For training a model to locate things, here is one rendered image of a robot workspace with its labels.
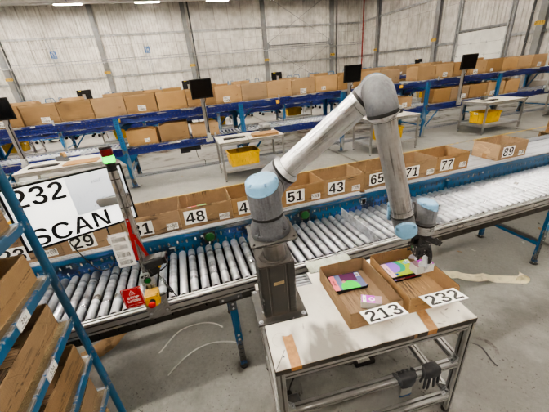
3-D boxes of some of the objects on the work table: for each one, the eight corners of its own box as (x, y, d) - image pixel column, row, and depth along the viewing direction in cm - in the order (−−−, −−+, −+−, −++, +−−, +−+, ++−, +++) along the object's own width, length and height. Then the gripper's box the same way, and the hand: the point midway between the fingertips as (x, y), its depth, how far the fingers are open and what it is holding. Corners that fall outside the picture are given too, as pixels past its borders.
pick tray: (350, 330, 136) (350, 315, 132) (319, 279, 170) (319, 266, 166) (402, 315, 141) (404, 300, 137) (362, 269, 175) (363, 256, 171)
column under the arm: (308, 315, 146) (305, 263, 132) (258, 327, 142) (251, 275, 128) (294, 283, 169) (291, 235, 155) (251, 293, 165) (243, 244, 151)
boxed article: (381, 311, 144) (381, 303, 142) (360, 308, 147) (361, 302, 145) (380, 302, 149) (381, 296, 147) (360, 301, 152) (360, 294, 150)
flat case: (368, 287, 158) (368, 285, 158) (335, 293, 156) (335, 291, 155) (357, 272, 170) (357, 270, 170) (327, 278, 168) (327, 275, 167)
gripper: (405, 228, 143) (401, 262, 152) (423, 240, 132) (417, 277, 140) (421, 225, 144) (415, 259, 153) (439, 237, 133) (432, 273, 142)
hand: (421, 265), depth 147 cm, fingers closed on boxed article, 6 cm apart
